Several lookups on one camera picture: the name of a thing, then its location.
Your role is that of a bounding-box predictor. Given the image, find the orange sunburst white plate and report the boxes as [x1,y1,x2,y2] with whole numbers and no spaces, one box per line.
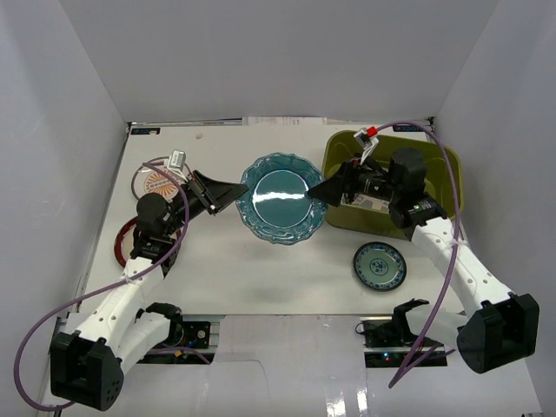
[130,158,185,202]

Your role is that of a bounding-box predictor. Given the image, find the olive green plastic bin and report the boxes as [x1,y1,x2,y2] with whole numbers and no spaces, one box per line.
[321,130,455,239]

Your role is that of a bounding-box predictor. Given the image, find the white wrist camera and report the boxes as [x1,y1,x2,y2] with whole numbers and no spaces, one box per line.
[167,149,186,171]
[354,127,379,163]

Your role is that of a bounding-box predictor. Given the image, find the dark label sticker right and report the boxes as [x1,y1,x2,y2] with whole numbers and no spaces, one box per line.
[392,124,423,132]

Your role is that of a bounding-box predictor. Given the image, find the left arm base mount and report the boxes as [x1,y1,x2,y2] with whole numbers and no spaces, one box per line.
[142,321,215,365]

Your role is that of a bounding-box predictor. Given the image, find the small teal patterned plate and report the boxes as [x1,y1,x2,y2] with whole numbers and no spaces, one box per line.
[352,242,407,292]

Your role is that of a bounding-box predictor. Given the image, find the grey deer plate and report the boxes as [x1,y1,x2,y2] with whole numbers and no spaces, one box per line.
[341,194,388,214]

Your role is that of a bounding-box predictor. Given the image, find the dark label sticker left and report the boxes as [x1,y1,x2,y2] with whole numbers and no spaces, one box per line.
[129,127,161,136]

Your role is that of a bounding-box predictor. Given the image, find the teal scalloped plate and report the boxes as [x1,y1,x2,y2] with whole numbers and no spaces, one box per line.
[236,153,328,246]

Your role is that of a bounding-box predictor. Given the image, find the dark label sticker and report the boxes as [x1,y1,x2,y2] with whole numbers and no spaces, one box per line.
[129,127,161,136]
[392,124,423,132]

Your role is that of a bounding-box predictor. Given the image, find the white papers at back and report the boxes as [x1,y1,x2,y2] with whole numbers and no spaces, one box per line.
[242,116,328,126]

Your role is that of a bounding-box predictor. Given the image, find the dark red round plate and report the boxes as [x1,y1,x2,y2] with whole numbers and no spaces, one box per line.
[114,217,182,267]

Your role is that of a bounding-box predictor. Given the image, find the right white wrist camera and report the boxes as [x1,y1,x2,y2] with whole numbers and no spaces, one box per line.
[354,127,379,163]

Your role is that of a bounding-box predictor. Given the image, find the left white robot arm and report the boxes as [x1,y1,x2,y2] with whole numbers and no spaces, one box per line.
[50,171,248,411]

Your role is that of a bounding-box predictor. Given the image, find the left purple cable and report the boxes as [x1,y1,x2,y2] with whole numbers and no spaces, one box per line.
[13,159,192,412]

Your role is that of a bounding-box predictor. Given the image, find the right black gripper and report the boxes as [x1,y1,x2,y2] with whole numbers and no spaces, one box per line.
[307,152,400,208]

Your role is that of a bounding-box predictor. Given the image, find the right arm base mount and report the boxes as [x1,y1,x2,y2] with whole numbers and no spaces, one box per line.
[354,316,448,369]

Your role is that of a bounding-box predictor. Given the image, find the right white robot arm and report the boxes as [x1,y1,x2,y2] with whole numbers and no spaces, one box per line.
[308,148,539,374]

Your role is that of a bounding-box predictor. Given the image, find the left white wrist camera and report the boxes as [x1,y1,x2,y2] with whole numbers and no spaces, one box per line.
[167,149,186,171]

